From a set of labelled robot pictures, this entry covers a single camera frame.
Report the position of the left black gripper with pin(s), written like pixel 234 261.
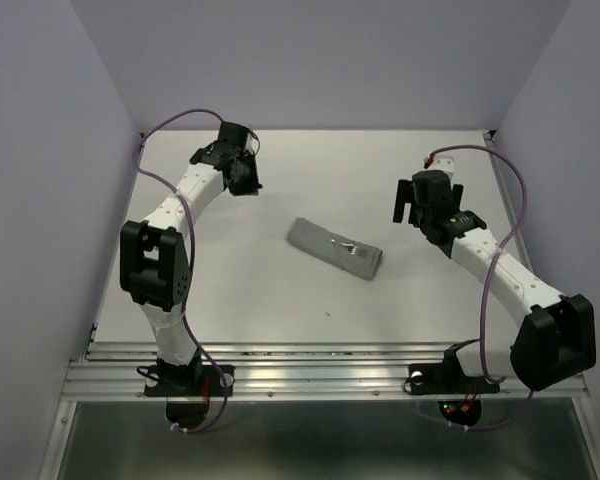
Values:
pixel 251 188

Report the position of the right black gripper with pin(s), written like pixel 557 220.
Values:
pixel 405 194

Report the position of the grey cloth napkin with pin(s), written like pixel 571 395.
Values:
pixel 315 241

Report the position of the silver fork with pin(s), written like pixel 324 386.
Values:
pixel 354 249

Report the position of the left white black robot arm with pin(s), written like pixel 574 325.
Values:
pixel 156 253

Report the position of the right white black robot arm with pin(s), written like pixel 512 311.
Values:
pixel 555 337

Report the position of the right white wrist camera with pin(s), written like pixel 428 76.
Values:
pixel 442 163

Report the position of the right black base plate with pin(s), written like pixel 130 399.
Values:
pixel 444 379

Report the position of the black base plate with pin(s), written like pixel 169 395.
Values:
pixel 444 379
pixel 164 380

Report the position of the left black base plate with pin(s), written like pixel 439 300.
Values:
pixel 164 380

